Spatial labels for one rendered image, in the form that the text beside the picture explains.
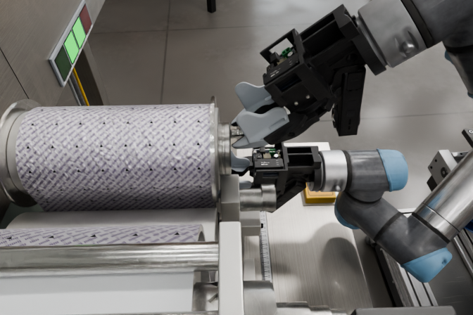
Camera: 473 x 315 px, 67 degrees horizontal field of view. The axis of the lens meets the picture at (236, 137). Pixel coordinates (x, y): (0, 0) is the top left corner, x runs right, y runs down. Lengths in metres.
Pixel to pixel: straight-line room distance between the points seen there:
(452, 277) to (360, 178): 1.14
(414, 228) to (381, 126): 1.78
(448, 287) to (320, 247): 0.96
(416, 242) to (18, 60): 0.74
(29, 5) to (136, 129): 0.38
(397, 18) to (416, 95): 2.40
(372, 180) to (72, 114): 0.48
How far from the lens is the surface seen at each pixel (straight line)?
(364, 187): 0.66
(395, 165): 0.67
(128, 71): 2.83
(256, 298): 0.28
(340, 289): 0.80
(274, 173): 0.61
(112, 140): 0.46
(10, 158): 0.52
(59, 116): 0.51
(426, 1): 0.40
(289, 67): 0.40
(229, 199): 0.50
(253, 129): 0.45
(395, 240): 0.72
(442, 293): 1.70
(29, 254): 0.22
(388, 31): 0.40
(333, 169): 0.63
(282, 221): 0.84
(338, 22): 0.40
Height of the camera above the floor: 1.63
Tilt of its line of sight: 47 degrees down
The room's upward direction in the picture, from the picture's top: straight up
